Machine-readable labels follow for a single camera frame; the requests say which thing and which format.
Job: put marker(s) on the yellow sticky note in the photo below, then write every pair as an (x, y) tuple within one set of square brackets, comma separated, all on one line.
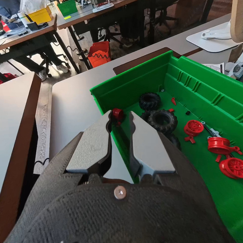
[(67, 17)]

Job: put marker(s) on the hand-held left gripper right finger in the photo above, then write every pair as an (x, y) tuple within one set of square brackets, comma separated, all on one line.
[(150, 150)]

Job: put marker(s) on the white plastic bag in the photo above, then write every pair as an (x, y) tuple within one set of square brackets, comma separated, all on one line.
[(32, 5)]

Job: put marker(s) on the small black box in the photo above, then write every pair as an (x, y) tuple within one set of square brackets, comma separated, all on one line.
[(32, 26)]

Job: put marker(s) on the black lego tire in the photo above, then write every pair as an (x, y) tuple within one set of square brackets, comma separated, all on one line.
[(175, 141), (170, 123), (145, 115), (144, 102)]

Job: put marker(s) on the small red lego block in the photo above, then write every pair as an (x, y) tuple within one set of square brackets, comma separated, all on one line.
[(170, 110)]

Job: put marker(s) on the pale stand with flat base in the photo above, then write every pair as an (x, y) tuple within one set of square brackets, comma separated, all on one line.
[(214, 44)]

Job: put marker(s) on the black lego pin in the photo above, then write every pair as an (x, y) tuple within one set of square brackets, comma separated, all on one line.
[(188, 113)]

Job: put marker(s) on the black office chair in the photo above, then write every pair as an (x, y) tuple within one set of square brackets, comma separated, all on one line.
[(161, 19), (108, 36)]

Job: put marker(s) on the clear acrylic holder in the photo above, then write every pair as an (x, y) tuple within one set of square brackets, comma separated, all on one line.
[(102, 7)]

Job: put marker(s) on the small red lego pin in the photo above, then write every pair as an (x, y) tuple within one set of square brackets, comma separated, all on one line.
[(218, 158)]

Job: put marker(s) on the red lego cross connector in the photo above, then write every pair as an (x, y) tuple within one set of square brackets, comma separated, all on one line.
[(190, 139)]

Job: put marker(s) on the desk with brown edge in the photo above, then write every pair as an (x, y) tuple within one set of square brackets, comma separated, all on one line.
[(15, 113)]

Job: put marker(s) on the yellow box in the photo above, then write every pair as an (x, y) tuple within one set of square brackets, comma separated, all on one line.
[(40, 16)]

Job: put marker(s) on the white bottle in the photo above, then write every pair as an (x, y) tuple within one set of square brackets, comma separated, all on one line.
[(22, 20)]

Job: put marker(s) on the white sticker sheet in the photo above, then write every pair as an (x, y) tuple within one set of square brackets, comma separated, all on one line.
[(212, 67)]

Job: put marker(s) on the red pointed lego piece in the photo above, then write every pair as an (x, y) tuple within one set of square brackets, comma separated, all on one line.
[(173, 101)]

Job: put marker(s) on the green plastic bin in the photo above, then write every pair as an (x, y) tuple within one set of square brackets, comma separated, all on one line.
[(189, 151)]

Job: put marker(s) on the red lego wheel hub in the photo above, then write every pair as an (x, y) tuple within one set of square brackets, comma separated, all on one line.
[(218, 145), (193, 127), (231, 169), (117, 113)]

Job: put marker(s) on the background desk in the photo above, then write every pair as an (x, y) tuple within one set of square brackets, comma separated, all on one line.
[(85, 17), (28, 36)]

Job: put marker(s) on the black lego axle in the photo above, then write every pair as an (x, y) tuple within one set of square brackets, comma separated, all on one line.
[(207, 131)]

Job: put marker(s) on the small green bin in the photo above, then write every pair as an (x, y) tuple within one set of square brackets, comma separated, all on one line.
[(68, 8)]

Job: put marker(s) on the lego instruction booklet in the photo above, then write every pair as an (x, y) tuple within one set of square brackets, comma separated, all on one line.
[(230, 67)]

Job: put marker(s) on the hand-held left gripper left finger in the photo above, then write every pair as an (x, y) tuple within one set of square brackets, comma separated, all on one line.
[(91, 148)]

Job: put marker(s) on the orange plastic bin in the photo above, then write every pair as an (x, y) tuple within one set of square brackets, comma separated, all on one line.
[(98, 50)]

